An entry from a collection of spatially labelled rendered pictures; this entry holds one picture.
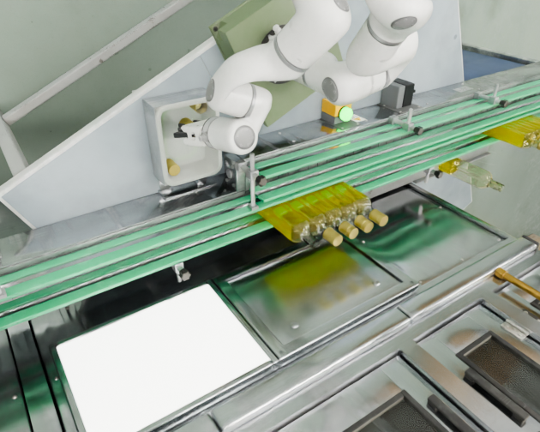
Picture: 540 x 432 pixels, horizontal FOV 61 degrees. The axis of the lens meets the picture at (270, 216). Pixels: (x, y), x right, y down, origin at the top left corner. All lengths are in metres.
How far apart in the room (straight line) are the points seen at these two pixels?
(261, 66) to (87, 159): 0.57
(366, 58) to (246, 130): 0.28
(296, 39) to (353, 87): 0.27
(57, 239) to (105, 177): 0.20
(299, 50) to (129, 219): 0.66
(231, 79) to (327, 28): 0.21
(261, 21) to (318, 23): 0.46
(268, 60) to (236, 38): 0.35
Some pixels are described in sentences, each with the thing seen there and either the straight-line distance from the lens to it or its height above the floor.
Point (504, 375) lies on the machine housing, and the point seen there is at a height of 1.61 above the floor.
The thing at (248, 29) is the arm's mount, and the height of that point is 0.84.
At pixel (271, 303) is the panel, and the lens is 1.24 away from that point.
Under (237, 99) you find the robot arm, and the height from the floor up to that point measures 1.10.
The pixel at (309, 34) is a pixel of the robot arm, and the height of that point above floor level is 1.25.
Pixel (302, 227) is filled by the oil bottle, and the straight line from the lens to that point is 1.25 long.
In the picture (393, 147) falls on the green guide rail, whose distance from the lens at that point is 1.66.
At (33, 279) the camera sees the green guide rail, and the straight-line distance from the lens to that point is 1.18.
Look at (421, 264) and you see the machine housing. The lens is 1.49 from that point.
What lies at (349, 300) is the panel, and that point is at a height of 1.26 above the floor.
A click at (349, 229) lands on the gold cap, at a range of 1.28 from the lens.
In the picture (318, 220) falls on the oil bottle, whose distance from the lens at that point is 1.28.
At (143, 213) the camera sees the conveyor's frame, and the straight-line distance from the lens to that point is 1.28.
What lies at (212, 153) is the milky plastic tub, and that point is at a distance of 1.33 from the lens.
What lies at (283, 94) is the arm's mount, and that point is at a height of 0.84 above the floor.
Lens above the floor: 1.89
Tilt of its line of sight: 44 degrees down
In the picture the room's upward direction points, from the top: 129 degrees clockwise
